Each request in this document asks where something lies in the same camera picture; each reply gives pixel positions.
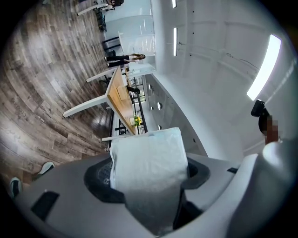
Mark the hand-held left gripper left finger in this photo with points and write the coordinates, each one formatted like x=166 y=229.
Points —
x=69 y=218

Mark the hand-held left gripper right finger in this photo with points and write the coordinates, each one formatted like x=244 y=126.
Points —
x=223 y=186

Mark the white packet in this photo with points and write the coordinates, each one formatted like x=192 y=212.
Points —
x=149 y=167

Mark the person's right shoe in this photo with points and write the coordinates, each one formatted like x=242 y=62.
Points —
x=15 y=187

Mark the person's head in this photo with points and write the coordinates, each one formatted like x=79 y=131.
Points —
x=268 y=129

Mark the yellow flowers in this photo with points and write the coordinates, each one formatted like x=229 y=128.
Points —
x=137 y=120

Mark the black metal railing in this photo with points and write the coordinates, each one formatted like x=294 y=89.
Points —
x=139 y=109

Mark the long ceiling light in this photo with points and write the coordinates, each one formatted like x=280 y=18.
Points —
x=264 y=67
x=174 y=3
x=175 y=41

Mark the wooden table with white legs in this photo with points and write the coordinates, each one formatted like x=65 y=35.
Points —
x=117 y=95

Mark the glass partition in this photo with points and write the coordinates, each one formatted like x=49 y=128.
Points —
x=139 y=35

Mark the black head-worn camera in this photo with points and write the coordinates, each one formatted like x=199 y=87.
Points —
x=257 y=108

